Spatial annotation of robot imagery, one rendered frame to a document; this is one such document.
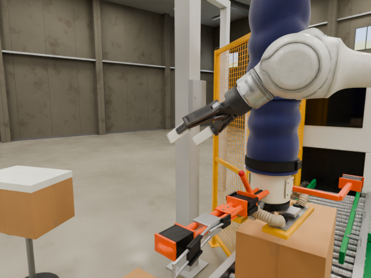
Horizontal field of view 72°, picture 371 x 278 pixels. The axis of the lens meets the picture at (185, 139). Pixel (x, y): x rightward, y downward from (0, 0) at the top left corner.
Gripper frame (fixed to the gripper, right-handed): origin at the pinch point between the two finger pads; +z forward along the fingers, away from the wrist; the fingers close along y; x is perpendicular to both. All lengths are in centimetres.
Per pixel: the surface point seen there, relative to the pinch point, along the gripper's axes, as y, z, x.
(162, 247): 9.2, 14.9, 23.6
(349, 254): -154, 1, 83
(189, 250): 7.8, 8.8, 27.0
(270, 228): -40, 4, 35
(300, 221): -52, -4, 38
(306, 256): -62, 3, 53
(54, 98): -574, 754, -727
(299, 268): -63, 9, 57
